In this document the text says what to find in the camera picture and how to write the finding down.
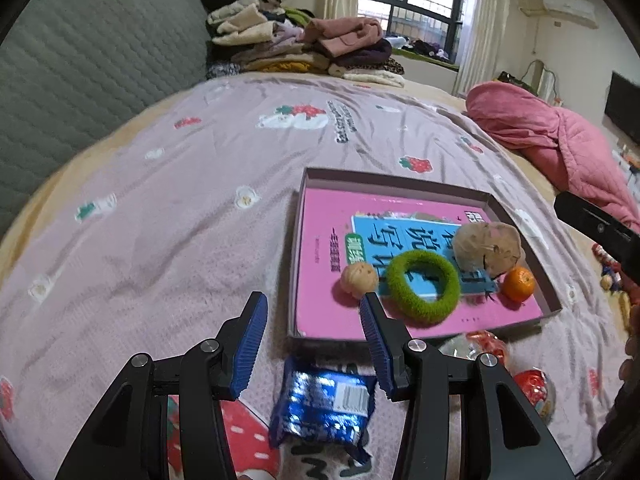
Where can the blue snack packet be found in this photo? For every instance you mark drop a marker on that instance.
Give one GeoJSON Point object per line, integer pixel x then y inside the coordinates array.
{"type": "Point", "coordinates": [320, 405]}

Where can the shallow grey cardboard box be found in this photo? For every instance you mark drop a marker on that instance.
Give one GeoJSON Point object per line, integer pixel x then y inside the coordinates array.
{"type": "Point", "coordinates": [400, 184]}

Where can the red blue egg toy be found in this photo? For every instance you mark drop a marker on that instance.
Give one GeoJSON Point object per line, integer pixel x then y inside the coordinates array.
{"type": "Point", "coordinates": [535, 390]}

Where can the red white egg toy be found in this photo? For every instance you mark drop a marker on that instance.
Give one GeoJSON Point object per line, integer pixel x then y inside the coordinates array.
{"type": "Point", "coordinates": [470, 345]}

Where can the pink quilt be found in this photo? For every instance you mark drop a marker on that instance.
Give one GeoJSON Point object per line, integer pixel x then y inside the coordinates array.
{"type": "Point", "coordinates": [550, 125]}

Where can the dark clothes heap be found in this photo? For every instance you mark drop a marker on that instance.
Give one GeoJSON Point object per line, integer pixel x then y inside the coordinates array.
{"type": "Point", "coordinates": [425, 50]}

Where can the person's right hand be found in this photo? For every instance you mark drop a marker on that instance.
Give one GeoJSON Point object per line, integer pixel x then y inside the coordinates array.
{"type": "Point", "coordinates": [634, 345]}

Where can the beige plush pouch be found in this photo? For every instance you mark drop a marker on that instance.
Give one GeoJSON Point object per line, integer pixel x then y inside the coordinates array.
{"type": "Point", "coordinates": [485, 247]}

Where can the pink book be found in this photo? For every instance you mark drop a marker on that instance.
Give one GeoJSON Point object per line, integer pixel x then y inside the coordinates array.
{"type": "Point", "coordinates": [325, 220]}

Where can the grey quilted headboard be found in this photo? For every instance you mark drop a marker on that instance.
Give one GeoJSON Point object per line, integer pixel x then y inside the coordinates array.
{"type": "Point", "coordinates": [75, 70]}

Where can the orange mandarin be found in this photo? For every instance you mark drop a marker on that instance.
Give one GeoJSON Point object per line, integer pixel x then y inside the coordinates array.
{"type": "Point", "coordinates": [518, 285]}

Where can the black television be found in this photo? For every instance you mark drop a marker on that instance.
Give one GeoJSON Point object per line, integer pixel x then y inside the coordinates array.
{"type": "Point", "coordinates": [625, 105]}

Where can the white air conditioner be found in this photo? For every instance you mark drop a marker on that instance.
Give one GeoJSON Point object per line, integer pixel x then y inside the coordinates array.
{"type": "Point", "coordinates": [570, 10]}

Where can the blue yellow wrapped candy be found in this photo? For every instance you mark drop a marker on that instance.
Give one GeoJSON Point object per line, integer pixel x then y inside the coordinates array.
{"type": "Point", "coordinates": [612, 280]}

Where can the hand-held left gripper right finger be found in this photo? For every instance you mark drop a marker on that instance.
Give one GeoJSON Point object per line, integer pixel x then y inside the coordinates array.
{"type": "Point", "coordinates": [375, 345]}

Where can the pile of folded clothes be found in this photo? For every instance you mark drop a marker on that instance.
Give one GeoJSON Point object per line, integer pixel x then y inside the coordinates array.
{"type": "Point", "coordinates": [260, 25]}

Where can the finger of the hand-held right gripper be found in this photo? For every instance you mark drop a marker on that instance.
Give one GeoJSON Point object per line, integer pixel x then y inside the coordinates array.
{"type": "Point", "coordinates": [590, 222]}

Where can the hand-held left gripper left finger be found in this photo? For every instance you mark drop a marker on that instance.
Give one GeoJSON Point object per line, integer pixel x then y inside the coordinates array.
{"type": "Point", "coordinates": [250, 345]}

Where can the red white wrapped candy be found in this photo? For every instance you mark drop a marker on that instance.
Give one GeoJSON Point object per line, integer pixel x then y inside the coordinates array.
{"type": "Point", "coordinates": [604, 256]}

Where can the barred window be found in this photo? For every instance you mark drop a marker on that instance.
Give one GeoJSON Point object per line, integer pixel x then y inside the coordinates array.
{"type": "Point", "coordinates": [425, 10]}

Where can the walnut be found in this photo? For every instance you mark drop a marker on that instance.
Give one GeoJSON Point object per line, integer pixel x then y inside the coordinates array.
{"type": "Point", "coordinates": [357, 280]}

